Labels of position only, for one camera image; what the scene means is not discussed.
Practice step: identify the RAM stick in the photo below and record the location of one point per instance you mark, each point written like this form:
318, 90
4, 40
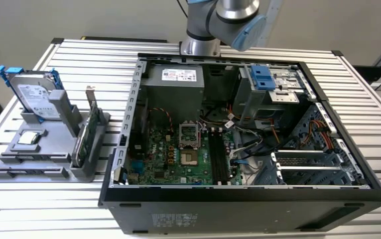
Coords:
27, 171
34, 157

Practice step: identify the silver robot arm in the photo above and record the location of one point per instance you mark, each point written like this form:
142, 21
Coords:
203, 22

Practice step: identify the black RAM slot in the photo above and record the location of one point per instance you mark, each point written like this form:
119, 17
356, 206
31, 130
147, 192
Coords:
224, 155
214, 155

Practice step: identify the thin metal locking lever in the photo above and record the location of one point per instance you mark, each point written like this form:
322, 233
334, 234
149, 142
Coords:
199, 135

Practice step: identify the grey power supply unit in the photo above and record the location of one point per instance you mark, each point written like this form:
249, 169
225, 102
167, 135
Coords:
173, 99

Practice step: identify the black case fan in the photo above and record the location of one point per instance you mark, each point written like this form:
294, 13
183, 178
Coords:
142, 124

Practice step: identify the CPU socket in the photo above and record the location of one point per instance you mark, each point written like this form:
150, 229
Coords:
189, 158

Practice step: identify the green motherboard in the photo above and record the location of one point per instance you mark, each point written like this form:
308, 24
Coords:
163, 171

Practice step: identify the blue plastic drive latch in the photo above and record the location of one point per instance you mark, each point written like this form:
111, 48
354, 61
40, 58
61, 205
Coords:
261, 79

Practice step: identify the green graphics card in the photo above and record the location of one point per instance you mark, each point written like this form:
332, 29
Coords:
89, 129

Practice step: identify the black PC case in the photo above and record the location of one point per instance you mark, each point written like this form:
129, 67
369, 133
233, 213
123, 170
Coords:
210, 214

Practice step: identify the metal disk bay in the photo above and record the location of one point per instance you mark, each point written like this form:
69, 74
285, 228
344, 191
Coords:
306, 168

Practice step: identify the grey parts rack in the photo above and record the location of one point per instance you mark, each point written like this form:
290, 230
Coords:
54, 148

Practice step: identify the hard disk in blue carrier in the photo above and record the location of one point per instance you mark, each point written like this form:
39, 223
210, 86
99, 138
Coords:
34, 94

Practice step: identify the silver CPU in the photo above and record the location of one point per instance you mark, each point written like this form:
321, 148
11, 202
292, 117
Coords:
28, 138

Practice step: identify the black plastic bracket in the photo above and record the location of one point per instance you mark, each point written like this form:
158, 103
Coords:
216, 113

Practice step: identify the silver perforated rail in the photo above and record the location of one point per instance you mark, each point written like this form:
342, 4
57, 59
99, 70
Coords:
274, 15

